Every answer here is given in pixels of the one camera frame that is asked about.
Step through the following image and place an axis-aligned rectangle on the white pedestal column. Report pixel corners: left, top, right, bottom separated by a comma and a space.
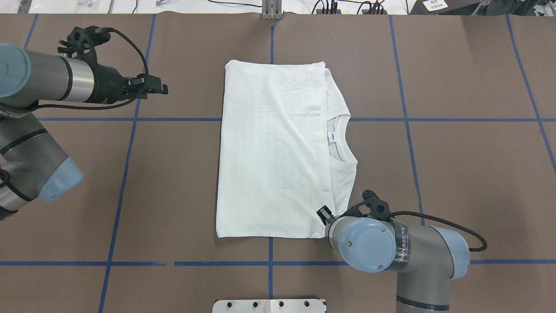
212, 299, 327, 313

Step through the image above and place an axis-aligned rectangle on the aluminium frame post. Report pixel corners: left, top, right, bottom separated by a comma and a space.
261, 0, 283, 20

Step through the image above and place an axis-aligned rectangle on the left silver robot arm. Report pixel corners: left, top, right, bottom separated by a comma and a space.
1, 40, 168, 220

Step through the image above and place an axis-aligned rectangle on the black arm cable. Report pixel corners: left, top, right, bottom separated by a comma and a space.
26, 27, 150, 111
389, 211, 488, 253

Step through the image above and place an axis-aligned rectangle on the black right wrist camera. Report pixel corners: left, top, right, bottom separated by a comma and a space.
343, 190, 391, 221

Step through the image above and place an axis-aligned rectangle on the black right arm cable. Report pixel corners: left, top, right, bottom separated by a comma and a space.
389, 211, 488, 253

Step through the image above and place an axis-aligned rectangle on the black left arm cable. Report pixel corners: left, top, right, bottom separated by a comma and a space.
26, 27, 150, 111

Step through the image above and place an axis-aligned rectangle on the clear plastic sleeve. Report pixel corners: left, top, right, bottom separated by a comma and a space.
17, 0, 113, 14

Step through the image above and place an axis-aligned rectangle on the black box white label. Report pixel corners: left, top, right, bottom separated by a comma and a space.
409, 0, 481, 15

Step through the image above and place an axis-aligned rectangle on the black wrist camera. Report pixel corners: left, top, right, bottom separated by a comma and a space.
57, 26, 111, 62
343, 190, 391, 221

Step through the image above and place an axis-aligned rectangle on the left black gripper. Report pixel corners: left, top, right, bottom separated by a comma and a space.
89, 62, 169, 104

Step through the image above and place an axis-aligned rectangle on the white printed t-shirt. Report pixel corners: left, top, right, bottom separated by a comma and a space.
215, 60, 358, 239

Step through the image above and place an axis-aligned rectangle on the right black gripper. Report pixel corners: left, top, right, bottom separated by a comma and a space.
316, 205, 337, 226

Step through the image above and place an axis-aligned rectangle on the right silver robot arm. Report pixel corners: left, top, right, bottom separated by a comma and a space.
317, 206, 470, 313

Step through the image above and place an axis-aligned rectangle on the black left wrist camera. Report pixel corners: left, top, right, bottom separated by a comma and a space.
57, 26, 111, 62

